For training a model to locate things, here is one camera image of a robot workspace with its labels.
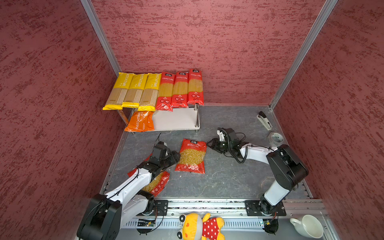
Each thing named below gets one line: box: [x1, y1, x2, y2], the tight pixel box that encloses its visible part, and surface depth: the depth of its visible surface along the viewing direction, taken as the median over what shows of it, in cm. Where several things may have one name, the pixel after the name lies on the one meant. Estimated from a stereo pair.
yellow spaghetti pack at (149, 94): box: [138, 73, 162, 112], surface depth 77 cm
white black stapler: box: [256, 111, 273, 131], surface depth 111 cm
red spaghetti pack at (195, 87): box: [187, 68, 205, 106], surface depth 80 cm
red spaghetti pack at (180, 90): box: [171, 71, 189, 109], surface depth 79 cm
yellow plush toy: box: [177, 212, 225, 240], surface depth 65 cm
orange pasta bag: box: [124, 111, 155, 132], surface depth 97 cm
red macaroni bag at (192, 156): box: [175, 138, 207, 174], surface depth 90 cm
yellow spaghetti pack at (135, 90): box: [121, 73, 149, 108], surface depth 79 cm
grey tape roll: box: [268, 131, 285, 147], surface depth 102 cm
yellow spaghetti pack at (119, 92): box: [102, 72, 134, 111], surface depth 77 cm
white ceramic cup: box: [289, 214, 324, 239], surface depth 65 cm
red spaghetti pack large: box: [156, 71, 176, 112], surface depth 79 cm
